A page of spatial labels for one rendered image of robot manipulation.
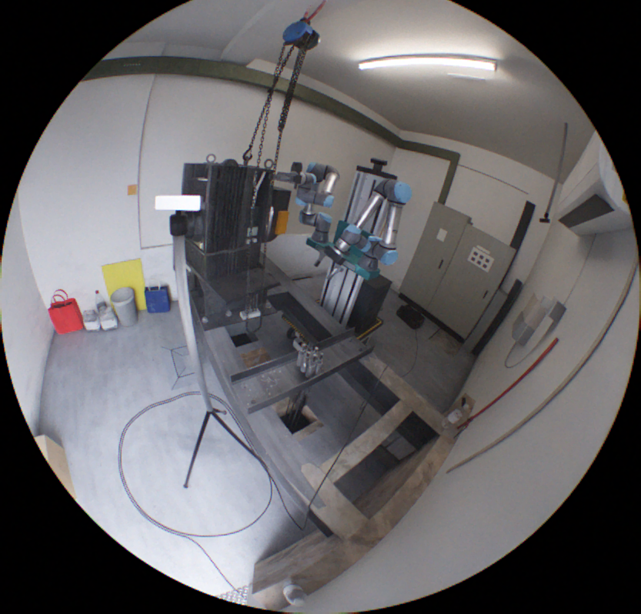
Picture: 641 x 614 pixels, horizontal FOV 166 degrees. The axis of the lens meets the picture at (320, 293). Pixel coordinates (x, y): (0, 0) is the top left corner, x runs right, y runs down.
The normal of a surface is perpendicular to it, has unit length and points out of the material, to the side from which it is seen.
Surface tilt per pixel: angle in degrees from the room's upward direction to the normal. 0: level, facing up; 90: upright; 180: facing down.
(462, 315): 90
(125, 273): 87
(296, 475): 0
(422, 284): 90
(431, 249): 90
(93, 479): 0
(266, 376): 0
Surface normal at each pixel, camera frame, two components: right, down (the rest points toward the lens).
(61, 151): 0.62, 0.53
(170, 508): 0.23, -0.83
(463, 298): -0.76, 0.18
